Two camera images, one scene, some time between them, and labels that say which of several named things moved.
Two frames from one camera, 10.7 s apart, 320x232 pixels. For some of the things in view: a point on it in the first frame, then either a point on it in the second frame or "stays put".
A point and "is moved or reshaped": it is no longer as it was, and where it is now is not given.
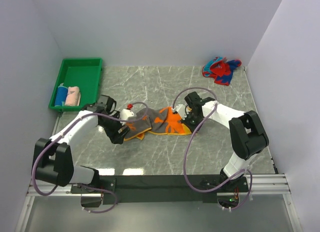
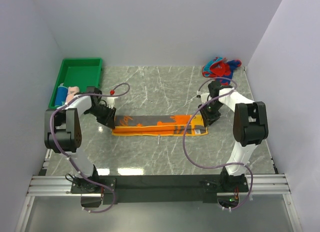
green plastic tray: [85, 73] stays put
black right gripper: [185, 121] -> [208, 118]
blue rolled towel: [61, 95] stays put
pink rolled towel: [73, 96] stays put
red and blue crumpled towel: [221, 69] stays put
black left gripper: [116, 137] -> [111, 123]
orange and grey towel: [165, 121] is moved or reshaped
